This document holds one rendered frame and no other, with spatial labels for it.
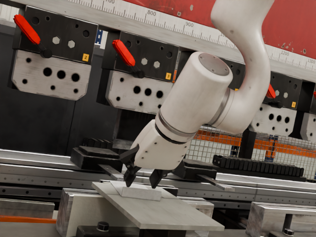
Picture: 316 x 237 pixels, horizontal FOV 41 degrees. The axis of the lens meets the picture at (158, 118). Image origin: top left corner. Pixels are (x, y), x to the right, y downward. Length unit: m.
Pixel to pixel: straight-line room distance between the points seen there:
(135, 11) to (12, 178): 0.54
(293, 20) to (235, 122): 0.51
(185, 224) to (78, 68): 0.38
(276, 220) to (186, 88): 0.66
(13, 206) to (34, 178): 1.53
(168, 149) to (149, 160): 0.04
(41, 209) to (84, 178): 1.53
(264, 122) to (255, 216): 0.29
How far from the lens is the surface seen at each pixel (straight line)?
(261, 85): 0.75
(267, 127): 1.17
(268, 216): 1.27
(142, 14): 0.96
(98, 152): 1.18
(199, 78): 0.72
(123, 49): 0.89
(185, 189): 1.38
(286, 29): 1.19
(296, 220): 1.36
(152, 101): 0.97
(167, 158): 0.86
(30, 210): 2.74
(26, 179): 1.19
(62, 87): 0.89
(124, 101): 0.94
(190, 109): 0.75
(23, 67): 0.87
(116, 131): 0.98
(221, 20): 0.73
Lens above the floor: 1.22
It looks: 3 degrees down
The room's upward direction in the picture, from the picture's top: 11 degrees clockwise
